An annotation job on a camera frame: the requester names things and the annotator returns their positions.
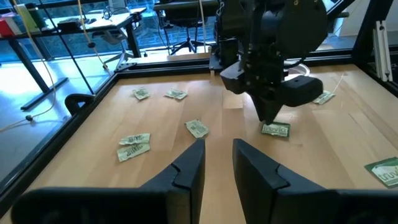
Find pale green container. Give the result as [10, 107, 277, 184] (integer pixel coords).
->
[12, 3, 37, 34]

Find banknote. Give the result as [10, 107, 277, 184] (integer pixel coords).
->
[185, 119, 210, 139]
[132, 87, 152, 101]
[164, 88, 188, 101]

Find grey office chair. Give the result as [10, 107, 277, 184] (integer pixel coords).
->
[91, 29, 133, 69]

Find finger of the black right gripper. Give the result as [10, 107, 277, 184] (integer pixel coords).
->
[267, 96, 285, 125]
[251, 94, 269, 125]

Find white top desk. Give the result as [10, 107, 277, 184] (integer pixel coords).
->
[0, 7, 147, 111]

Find silver aluminium bracket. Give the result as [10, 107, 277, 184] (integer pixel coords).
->
[372, 20, 394, 83]

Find black office chair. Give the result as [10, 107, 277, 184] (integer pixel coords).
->
[154, 0, 218, 56]

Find red box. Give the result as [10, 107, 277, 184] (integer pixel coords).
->
[0, 17, 15, 38]

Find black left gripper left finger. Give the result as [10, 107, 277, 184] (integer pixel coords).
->
[140, 138, 206, 224]

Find yellow hanging cable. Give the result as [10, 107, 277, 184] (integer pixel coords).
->
[76, 0, 109, 70]
[0, 0, 58, 133]

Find black aluminium table frame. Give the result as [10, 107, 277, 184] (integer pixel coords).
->
[0, 0, 398, 218]

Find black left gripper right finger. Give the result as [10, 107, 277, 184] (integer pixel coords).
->
[232, 138, 338, 224]

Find dark green bottle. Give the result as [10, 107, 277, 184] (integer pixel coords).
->
[26, 2, 48, 31]

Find black frame handle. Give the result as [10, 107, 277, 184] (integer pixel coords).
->
[64, 93, 95, 116]

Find banknotes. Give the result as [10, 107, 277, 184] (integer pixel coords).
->
[116, 142, 151, 163]

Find pale green stevia sweetener packet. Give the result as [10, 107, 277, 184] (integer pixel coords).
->
[312, 90, 336, 105]
[118, 133, 152, 146]

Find clear plastic deli cup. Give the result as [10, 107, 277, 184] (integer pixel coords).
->
[284, 62, 312, 78]

